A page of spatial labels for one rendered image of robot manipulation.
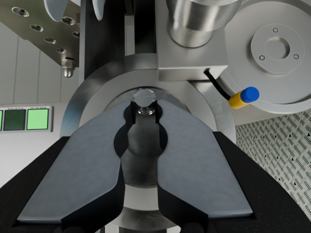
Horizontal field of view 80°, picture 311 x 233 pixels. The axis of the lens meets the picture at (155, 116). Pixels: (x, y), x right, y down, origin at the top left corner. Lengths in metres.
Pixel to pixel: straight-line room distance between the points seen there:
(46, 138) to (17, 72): 1.62
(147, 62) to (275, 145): 0.22
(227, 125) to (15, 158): 0.54
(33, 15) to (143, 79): 0.30
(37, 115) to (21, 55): 1.65
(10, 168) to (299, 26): 0.62
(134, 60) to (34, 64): 1.96
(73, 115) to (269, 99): 0.17
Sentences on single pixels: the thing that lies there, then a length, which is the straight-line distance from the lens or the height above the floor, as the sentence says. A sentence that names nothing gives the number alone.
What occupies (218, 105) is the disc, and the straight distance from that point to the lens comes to 0.17.
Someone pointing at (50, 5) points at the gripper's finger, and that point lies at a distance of 0.21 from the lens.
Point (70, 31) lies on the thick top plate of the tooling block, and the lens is 0.44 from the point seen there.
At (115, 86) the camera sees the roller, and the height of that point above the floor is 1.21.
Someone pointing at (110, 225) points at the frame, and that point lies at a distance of 0.54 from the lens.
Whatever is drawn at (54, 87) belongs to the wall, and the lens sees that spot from 1.96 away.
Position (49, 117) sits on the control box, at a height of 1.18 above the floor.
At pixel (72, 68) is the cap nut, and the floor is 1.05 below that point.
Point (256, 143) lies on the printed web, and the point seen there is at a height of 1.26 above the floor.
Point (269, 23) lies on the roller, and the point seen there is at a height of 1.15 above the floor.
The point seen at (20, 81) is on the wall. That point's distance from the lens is 2.11.
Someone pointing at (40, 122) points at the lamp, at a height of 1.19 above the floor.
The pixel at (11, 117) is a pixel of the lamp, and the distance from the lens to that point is 0.61.
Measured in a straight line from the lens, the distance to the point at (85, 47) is 0.20.
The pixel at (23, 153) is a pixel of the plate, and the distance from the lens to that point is 0.60.
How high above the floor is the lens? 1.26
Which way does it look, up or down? 8 degrees down
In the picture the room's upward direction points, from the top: 178 degrees clockwise
